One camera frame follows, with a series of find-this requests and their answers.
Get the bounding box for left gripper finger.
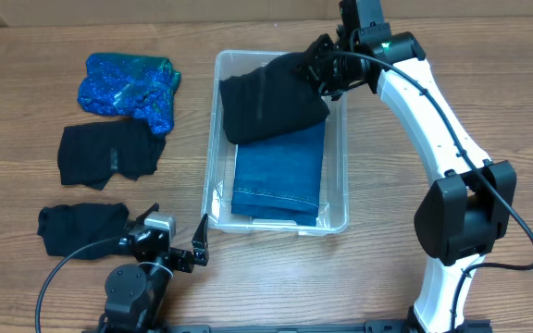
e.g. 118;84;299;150
192;214;209;266
134;203;159;224

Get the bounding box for black ribbed garment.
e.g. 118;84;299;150
219;53;330;144

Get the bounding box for blue denim jeans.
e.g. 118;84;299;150
231;122;326;227

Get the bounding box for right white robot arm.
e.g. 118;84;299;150
297;0;516;332

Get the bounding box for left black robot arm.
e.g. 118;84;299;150
96;203;209;332

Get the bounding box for small black folded garment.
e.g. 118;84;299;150
37;203;130;257

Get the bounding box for black taped folded garment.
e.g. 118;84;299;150
57;119;166;191

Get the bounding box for clear plastic storage bin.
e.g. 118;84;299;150
201;50;349;236

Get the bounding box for blue green sparkly fabric bundle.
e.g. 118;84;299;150
77;53;181;135

